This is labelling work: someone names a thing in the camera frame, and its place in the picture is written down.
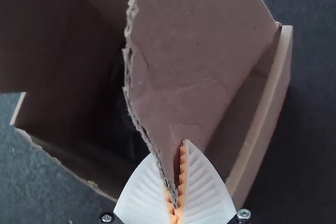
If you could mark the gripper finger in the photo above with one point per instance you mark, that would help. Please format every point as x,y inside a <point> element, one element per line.
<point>141,192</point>
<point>204,182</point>

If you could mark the cardboard box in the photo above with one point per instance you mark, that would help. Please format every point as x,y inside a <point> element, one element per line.
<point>199,51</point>

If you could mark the black square fan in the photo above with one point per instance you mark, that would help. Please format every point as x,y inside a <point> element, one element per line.
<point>122,108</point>

